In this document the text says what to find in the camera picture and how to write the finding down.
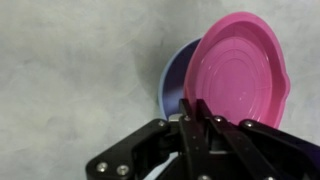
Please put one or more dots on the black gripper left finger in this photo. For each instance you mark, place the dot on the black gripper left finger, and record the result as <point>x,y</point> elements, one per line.
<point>190,143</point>

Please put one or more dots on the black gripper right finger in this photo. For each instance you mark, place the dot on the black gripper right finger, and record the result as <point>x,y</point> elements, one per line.
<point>246,146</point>

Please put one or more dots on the pink plate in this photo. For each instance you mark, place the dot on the pink plate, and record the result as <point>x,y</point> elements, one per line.
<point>238,71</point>

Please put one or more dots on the blue plastic bowl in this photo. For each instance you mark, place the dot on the blue plastic bowl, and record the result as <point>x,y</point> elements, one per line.
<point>175,80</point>

